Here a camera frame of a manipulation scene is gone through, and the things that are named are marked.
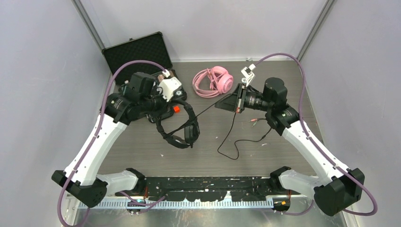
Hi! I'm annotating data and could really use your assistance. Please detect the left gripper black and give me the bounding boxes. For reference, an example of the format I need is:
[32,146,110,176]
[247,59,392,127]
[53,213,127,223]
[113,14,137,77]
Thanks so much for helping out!
[140,84,173,120]

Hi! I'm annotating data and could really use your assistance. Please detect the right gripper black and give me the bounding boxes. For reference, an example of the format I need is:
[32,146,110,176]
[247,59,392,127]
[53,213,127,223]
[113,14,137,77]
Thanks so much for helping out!
[216,83,273,113]

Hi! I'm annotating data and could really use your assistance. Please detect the black headphone cable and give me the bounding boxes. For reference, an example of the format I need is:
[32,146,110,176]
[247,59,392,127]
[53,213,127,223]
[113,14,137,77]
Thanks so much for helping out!
[163,94,273,160]

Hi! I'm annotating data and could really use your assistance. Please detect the pink headphone cable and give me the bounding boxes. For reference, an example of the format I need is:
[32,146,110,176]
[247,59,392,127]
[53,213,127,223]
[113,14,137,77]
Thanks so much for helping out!
[207,67,221,93]

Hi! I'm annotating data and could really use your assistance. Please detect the pink headphones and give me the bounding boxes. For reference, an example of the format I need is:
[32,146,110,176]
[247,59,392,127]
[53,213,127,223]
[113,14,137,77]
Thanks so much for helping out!
[192,66,234,98]

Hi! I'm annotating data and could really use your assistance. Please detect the black headphones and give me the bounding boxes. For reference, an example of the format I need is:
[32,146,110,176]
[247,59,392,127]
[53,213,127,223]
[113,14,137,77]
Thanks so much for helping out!
[155,99,200,149]

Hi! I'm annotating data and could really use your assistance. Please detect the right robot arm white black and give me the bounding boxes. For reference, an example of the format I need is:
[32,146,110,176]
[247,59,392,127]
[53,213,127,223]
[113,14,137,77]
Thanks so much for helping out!
[215,78,365,216]

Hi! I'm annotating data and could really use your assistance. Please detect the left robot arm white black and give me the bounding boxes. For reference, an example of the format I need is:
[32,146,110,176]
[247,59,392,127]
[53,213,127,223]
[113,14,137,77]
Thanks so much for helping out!
[52,72,182,208]

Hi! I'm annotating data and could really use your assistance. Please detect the black poker chip case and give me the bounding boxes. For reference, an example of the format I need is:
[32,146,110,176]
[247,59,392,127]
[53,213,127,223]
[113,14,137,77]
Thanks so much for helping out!
[102,31,188,123]

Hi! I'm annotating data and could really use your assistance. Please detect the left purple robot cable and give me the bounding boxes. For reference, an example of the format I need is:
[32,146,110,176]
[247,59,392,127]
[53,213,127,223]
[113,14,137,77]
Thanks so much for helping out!
[57,60,171,227]

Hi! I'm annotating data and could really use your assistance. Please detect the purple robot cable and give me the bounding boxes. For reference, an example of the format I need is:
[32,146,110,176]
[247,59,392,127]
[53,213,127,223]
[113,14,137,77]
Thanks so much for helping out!
[57,60,171,227]
[253,52,378,217]

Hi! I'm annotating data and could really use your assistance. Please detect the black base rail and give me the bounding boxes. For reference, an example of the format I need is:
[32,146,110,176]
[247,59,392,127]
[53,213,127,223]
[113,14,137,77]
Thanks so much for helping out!
[125,176,289,202]

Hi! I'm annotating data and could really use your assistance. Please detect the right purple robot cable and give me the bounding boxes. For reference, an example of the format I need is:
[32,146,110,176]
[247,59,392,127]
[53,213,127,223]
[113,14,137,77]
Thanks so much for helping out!
[253,52,378,217]

